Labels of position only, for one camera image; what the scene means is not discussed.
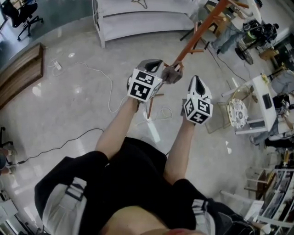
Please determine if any gold chair with floral seat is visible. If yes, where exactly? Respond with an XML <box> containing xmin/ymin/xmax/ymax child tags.
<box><xmin>216</xmin><ymin>84</ymin><xmax>251</xmax><ymax>134</ymax></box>

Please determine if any grey seat wooden chair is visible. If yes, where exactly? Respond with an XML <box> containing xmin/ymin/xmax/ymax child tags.
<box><xmin>197</xmin><ymin>0</ymin><xmax>232</xmax><ymax>45</ymax></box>

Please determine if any white metal bed frame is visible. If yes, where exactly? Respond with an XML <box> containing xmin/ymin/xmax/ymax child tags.
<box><xmin>92</xmin><ymin>0</ymin><xmax>203</xmax><ymax>49</ymax></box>

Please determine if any white table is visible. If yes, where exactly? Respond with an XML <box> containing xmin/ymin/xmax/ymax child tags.
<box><xmin>221</xmin><ymin>73</ymin><xmax>280</xmax><ymax>136</ymax></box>

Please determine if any cardboard box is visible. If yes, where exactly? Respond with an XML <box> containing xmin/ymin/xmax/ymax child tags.
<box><xmin>259</xmin><ymin>47</ymin><xmax>280</xmax><ymax>62</ymax></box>

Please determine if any black cable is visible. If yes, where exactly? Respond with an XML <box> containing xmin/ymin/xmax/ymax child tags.
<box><xmin>6</xmin><ymin>128</ymin><xmax>105</xmax><ymax>166</ymax></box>

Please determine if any person's left forearm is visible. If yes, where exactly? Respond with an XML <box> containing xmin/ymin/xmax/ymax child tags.
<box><xmin>95</xmin><ymin>97</ymin><xmax>148</xmax><ymax>162</ymax></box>

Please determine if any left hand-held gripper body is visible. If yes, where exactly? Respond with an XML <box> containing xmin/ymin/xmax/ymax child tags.
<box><xmin>127</xmin><ymin>59</ymin><xmax>165</xmax><ymax>102</ymax></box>

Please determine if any orange wooden coat rack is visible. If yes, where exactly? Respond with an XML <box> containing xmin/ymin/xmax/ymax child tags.
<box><xmin>146</xmin><ymin>0</ymin><xmax>250</xmax><ymax>120</ymax></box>

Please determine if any black tablet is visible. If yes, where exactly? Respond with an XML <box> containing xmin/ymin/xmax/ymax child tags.
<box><xmin>262</xmin><ymin>93</ymin><xmax>273</xmax><ymax>110</ymax></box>

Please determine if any black wheeled equipment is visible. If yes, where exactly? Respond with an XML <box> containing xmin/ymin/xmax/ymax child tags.
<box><xmin>234</xmin><ymin>19</ymin><xmax>280</xmax><ymax>65</ymax></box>

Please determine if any person's right forearm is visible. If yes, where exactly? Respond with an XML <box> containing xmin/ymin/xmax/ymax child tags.
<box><xmin>164</xmin><ymin>117</ymin><xmax>198</xmax><ymax>185</ymax></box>

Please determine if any white cable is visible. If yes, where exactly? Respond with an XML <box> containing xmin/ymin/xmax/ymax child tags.
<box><xmin>47</xmin><ymin>58</ymin><xmax>173</xmax><ymax>126</ymax></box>

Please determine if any white shelf unit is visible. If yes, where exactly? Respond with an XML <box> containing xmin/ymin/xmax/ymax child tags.
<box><xmin>220</xmin><ymin>167</ymin><xmax>294</xmax><ymax>231</ymax></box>

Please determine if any person's black shirt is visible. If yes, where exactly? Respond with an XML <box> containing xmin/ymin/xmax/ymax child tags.
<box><xmin>34</xmin><ymin>136</ymin><xmax>255</xmax><ymax>235</ymax></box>

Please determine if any brown wooden bench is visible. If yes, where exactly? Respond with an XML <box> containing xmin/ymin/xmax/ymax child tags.
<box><xmin>0</xmin><ymin>42</ymin><xmax>45</xmax><ymax>110</ymax></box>

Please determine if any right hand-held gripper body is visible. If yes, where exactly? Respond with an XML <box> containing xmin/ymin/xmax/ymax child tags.
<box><xmin>183</xmin><ymin>75</ymin><xmax>214</xmax><ymax>126</ymax></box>

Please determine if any black office chair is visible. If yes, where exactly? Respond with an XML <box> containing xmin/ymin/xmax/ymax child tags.
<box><xmin>0</xmin><ymin>0</ymin><xmax>45</xmax><ymax>42</ymax></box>

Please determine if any person's grey white harness vest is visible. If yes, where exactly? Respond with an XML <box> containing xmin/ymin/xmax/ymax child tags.
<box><xmin>42</xmin><ymin>176</ymin><xmax>221</xmax><ymax>235</ymax></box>

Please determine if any grey-brown cap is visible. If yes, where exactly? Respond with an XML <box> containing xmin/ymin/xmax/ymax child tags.
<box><xmin>161</xmin><ymin>65</ymin><xmax>185</xmax><ymax>85</ymax></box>

